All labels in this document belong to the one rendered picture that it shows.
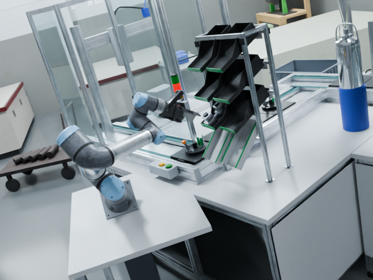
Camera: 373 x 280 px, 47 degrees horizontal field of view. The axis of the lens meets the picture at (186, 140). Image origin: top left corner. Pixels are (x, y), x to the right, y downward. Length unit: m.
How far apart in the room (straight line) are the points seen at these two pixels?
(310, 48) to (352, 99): 2.93
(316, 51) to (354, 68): 2.98
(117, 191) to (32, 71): 7.14
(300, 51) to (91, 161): 4.05
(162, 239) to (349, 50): 1.48
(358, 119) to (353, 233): 0.68
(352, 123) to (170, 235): 1.33
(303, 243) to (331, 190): 0.33
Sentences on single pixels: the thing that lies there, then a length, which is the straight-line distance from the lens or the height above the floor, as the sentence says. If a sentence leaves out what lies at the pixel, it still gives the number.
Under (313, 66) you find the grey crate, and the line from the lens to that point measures 4.72.
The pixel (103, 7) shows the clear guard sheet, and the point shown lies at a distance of 3.80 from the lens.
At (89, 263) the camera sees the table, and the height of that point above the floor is 0.86.
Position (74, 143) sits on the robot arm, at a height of 1.44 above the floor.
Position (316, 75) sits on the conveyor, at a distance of 3.73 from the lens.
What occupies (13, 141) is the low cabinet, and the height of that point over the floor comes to 0.23.
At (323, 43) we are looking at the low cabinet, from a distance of 5.69.
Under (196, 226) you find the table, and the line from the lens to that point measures 2.12.
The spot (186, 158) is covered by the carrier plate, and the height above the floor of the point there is 0.97.
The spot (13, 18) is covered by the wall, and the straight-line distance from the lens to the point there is 9.16.
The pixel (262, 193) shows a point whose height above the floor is 0.86.
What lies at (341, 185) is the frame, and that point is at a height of 0.72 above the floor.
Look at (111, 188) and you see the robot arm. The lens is 2.24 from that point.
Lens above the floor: 1.99
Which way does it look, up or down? 21 degrees down
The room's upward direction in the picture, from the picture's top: 15 degrees counter-clockwise
